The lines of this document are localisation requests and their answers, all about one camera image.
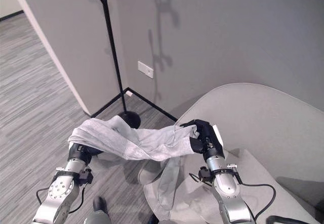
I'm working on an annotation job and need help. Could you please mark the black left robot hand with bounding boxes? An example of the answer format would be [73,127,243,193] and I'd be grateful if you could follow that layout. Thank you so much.
[68,143,105,161]

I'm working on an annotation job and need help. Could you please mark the grey sofa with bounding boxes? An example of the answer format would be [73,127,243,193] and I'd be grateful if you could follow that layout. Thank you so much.
[138,82,324,224]

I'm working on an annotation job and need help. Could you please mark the white wall socket plate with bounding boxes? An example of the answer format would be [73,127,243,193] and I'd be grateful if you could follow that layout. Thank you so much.
[137,61,154,79]

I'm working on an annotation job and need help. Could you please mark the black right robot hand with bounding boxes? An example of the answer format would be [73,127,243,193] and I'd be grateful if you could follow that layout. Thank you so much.
[180,119,224,155]

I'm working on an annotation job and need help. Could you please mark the light grey garment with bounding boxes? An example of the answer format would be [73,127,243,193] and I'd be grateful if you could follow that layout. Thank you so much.
[67,115,200,217]

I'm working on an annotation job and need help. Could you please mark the black armrest bar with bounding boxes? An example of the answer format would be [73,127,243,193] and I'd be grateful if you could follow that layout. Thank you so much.
[266,215,316,224]

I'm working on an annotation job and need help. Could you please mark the black coat rack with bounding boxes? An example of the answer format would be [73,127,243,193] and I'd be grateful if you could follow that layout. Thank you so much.
[93,0,141,129]

